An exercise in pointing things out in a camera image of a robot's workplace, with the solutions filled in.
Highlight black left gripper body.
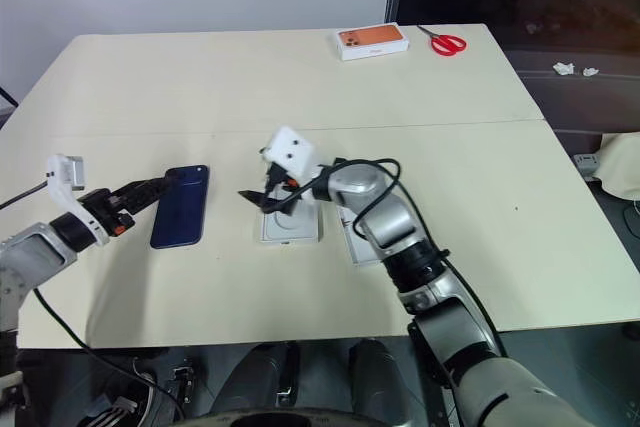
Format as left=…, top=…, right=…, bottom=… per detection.
left=78, top=186, right=140, bottom=239

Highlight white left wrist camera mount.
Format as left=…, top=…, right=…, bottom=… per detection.
left=45, top=153, right=110, bottom=248

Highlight cream cloth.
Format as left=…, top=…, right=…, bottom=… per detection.
left=597, top=131, right=640, bottom=203

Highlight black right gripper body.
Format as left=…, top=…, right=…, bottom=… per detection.
left=264, top=161, right=302, bottom=199

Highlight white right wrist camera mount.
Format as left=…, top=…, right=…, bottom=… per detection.
left=258, top=125, right=322, bottom=184

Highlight white phone box base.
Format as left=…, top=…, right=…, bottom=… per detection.
left=257, top=191, right=325, bottom=247

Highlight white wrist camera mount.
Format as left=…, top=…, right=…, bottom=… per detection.
left=45, top=153, right=110, bottom=248
left=258, top=125, right=322, bottom=184

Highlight red handled scissors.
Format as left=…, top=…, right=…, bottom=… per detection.
left=416, top=24, right=468, bottom=57

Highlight white phone box lid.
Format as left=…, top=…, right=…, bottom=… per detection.
left=337, top=204, right=389, bottom=268

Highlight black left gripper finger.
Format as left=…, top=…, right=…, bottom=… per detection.
left=129, top=183, right=172, bottom=214
left=121, top=171, right=178, bottom=199

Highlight white box orange phone print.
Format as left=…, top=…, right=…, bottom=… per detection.
left=333, top=23, right=412, bottom=62

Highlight dark blue smartphone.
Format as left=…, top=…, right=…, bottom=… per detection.
left=149, top=164, right=211, bottom=251

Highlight dark round base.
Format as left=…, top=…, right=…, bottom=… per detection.
left=189, top=405, right=401, bottom=427

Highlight black clamp with silver latch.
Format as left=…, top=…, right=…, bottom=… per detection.
left=167, top=356, right=197, bottom=404

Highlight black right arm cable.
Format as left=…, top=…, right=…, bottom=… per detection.
left=262, top=157, right=509, bottom=358

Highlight white power strip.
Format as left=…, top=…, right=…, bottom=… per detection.
left=573, top=152, right=601, bottom=177

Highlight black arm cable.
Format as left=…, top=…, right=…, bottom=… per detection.
left=0, top=181, right=185, bottom=418
left=262, top=157, right=509, bottom=358

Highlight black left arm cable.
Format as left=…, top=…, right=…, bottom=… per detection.
left=0, top=181, right=185, bottom=418

